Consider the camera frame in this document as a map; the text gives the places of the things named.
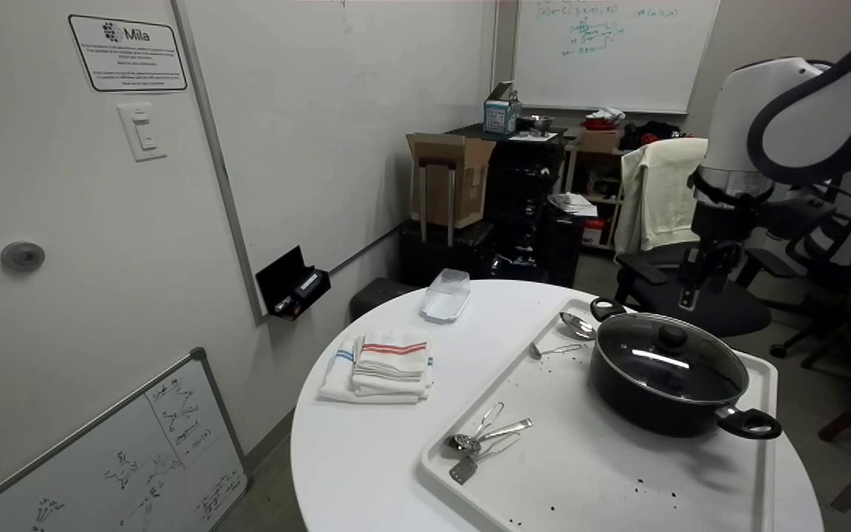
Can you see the clear plastic container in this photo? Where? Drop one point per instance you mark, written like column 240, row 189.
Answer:
column 443, row 292

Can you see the large metal serving spoon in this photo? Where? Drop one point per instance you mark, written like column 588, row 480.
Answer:
column 576, row 323

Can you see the wall notice sign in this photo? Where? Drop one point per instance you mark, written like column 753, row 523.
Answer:
column 127, row 52

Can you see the white light switch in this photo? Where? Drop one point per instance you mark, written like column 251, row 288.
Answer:
column 143, row 133

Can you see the round grey wall stopper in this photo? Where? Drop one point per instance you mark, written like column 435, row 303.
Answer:
column 20, row 254

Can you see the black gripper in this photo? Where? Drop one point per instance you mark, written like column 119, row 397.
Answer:
column 718, row 224

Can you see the black bin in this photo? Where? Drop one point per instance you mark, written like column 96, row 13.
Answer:
column 379, row 297

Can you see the large wall whiteboard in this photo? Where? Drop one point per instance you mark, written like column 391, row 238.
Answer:
column 347, row 118

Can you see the black office chair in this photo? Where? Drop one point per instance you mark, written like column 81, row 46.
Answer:
column 729, row 312

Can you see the glass pot lid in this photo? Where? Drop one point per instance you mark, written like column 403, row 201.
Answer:
column 642, row 359

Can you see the cream cloth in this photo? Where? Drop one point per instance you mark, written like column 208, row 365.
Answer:
column 661, row 193

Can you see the written wall whiteboard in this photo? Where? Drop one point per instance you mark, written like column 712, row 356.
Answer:
column 613, row 47

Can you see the folded white striped towel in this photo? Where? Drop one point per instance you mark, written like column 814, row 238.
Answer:
column 384, row 369

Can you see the blue tissue box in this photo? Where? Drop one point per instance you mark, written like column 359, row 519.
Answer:
column 499, row 114

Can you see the wooden shelf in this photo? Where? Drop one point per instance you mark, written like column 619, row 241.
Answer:
column 596, row 167

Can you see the cardboard box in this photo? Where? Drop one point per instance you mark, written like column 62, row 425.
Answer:
column 450, row 179

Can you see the white plastic tray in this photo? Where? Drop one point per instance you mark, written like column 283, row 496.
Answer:
column 583, row 461

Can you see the black cooking pot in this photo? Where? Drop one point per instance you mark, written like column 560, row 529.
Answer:
column 661, row 409

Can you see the black marker holder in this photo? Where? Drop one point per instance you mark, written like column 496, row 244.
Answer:
column 292, row 284

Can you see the small leaning whiteboard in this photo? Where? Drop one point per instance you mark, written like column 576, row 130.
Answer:
column 138, row 452

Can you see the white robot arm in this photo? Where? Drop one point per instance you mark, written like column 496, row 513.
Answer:
column 766, row 118

